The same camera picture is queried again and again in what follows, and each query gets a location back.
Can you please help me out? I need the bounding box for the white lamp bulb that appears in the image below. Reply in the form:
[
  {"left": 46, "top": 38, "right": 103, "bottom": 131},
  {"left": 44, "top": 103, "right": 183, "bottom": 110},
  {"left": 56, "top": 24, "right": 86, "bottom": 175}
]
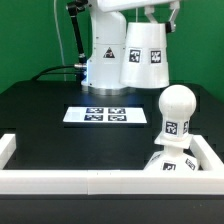
[{"left": 159, "top": 85, "right": 196, "bottom": 141}]

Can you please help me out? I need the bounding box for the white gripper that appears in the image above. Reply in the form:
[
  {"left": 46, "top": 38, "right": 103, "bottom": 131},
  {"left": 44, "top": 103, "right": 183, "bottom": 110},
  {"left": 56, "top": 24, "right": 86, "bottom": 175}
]
[{"left": 97, "top": 0, "right": 181, "bottom": 33}]

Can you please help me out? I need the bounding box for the white marker plate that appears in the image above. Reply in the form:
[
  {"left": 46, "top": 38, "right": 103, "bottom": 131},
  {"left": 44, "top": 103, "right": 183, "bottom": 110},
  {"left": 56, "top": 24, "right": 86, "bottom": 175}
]
[{"left": 63, "top": 107, "right": 147, "bottom": 124}]

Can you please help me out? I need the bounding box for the white U-shaped frame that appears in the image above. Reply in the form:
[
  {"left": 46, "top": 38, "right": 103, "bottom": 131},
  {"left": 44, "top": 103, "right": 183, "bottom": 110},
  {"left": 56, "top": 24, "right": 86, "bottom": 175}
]
[{"left": 0, "top": 134, "right": 224, "bottom": 195}]

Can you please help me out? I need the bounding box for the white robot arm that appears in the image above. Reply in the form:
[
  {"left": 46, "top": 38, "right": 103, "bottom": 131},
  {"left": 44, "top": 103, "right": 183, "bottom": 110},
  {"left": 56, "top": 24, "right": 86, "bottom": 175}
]
[{"left": 82, "top": 0, "right": 181, "bottom": 95}]

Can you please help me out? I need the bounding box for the white lamp base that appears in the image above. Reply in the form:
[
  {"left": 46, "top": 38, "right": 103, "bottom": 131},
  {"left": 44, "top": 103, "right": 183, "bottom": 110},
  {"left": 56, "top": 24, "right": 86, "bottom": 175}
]
[{"left": 144, "top": 133, "right": 199, "bottom": 172}]

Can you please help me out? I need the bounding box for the white lamp shade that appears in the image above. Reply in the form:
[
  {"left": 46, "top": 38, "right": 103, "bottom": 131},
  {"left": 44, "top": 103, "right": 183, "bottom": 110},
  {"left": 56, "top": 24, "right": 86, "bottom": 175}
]
[{"left": 120, "top": 22, "right": 169, "bottom": 89}]

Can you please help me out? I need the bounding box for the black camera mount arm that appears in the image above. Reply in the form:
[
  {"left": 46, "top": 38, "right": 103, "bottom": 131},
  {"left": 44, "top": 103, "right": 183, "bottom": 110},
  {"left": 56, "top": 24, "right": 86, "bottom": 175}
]
[{"left": 66, "top": 0, "right": 88, "bottom": 65}]

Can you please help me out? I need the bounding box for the black cable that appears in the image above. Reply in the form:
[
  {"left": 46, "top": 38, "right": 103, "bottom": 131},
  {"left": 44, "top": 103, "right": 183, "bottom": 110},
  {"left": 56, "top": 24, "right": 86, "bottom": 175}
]
[{"left": 30, "top": 65, "right": 88, "bottom": 82}]

